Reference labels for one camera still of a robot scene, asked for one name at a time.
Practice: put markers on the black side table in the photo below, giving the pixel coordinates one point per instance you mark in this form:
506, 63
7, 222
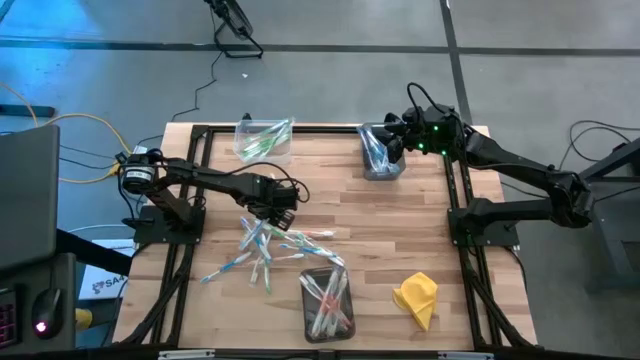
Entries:
615, 210

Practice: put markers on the black backlit keyboard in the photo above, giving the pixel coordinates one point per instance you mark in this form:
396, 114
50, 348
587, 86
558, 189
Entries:
7, 317

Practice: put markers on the yellow cloth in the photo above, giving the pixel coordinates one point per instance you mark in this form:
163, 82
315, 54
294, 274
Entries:
417, 297

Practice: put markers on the black aluminium table frame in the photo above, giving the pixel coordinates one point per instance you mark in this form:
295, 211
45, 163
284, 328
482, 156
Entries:
325, 129

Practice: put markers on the black clamp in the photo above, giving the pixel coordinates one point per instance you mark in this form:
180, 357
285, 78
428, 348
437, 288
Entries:
246, 117

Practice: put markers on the white power adapter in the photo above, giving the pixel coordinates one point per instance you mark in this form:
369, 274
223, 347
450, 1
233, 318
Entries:
140, 149

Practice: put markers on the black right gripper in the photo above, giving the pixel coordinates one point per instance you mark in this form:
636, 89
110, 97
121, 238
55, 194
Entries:
430, 132

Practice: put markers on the clear plastic bin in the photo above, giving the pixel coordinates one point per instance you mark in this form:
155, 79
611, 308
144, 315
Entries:
262, 160
306, 325

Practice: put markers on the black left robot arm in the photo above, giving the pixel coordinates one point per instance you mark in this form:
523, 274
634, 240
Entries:
210, 180

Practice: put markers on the large dark grey panel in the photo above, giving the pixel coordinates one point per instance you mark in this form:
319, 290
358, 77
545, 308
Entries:
27, 195

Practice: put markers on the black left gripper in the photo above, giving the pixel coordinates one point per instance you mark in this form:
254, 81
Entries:
265, 192

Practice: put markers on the blue toothbrush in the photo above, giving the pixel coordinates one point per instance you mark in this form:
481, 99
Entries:
227, 266
372, 147
252, 234
261, 245
382, 157
300, 248

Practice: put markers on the green toothbrush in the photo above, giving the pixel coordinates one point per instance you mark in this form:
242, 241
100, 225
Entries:
265, 134
267, 277
267, 146
282, 232
327, 252

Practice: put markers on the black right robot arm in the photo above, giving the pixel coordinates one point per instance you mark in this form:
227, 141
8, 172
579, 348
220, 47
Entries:
525, 175

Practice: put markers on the black flat floor bar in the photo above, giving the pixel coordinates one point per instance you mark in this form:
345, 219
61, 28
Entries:
25, 111

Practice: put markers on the silver aluminium post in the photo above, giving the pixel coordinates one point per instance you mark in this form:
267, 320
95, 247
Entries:
185, 354
465, 355

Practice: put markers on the small yellow object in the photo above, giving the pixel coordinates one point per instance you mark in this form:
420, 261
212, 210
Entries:
82, 318

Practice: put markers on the black computer mouse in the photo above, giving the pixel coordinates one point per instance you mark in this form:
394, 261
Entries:
47, 312

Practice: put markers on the dark grey desk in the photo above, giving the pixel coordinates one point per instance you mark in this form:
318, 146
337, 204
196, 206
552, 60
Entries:
67, 300

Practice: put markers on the white printed cardboard box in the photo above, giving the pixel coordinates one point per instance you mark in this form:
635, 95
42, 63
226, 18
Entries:
107, 282

